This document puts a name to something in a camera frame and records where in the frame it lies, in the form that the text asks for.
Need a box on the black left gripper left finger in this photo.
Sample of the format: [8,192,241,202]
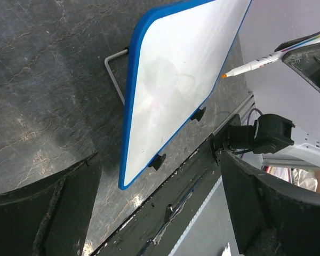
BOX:
[0,153,102,255]

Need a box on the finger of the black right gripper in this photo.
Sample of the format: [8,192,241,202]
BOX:
[282,43,320,93]

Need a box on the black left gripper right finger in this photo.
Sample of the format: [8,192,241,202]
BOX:
[220,152,320,255]

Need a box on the white orange marker pen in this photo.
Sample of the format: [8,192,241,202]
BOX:
[221,32,320,78]

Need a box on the blue framed whiteboard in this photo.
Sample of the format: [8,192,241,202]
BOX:
[118,1,251,190]

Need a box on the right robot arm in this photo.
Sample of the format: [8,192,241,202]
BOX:
[210,35,320,168]

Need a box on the white slotted cable duct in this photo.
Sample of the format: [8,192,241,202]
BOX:
[170,175,225,256]

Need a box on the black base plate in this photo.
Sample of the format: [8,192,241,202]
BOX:
[93,114,241,255]

